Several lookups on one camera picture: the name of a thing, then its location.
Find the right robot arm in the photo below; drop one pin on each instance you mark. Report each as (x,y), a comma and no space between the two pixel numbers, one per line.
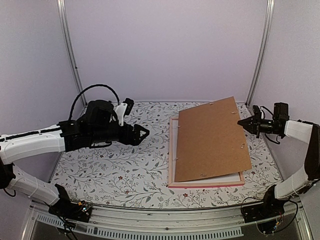
(299,182)

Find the left aluminium corner post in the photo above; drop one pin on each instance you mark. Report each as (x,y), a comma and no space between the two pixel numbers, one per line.
(62,12)

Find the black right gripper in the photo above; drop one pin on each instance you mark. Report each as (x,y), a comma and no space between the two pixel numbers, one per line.
(254,126)

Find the brown backing board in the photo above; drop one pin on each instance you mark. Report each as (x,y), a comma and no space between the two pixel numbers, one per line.
(210,143)

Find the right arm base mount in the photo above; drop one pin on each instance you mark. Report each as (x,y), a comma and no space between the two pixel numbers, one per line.
(261,211)

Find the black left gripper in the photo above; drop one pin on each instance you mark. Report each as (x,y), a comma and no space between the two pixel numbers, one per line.
(127,140)

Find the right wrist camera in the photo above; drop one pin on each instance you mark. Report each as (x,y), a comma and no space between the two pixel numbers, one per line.
(258,113)

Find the pink wooden picture frame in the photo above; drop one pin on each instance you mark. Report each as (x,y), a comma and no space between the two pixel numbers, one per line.
(172,150)

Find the photo print with white border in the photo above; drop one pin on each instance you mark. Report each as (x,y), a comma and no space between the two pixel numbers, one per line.
(220,178)

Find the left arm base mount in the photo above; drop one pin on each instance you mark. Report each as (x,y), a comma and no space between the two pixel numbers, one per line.
(80,211)

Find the right aluminium corner post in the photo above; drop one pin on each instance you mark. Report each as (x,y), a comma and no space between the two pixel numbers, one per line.
(270,5)

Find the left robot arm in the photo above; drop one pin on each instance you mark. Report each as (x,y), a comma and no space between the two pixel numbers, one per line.
(33,143)

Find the aluminium corner post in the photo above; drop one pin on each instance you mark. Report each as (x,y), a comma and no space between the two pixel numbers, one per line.
(270,5)
(62,12)

